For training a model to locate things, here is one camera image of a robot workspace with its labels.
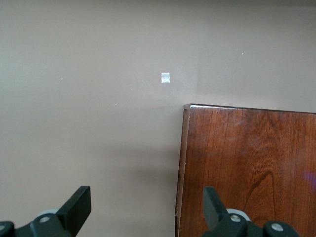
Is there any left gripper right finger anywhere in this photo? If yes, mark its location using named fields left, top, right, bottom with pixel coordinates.
left=202, top=186, right=302, bottom=237

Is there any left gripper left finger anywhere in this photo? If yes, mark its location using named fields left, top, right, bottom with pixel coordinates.
left=0, top=186, right=92, bottom=237

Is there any dark brown wooden drawer cabinet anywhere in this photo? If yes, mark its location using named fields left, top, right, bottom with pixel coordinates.
left=174, top=103, right=316, bottom=237

